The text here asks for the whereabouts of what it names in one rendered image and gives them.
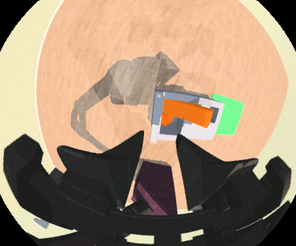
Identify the orange l-shaped part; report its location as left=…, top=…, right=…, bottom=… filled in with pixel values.
left=161, top=100, right=213, bottom=127

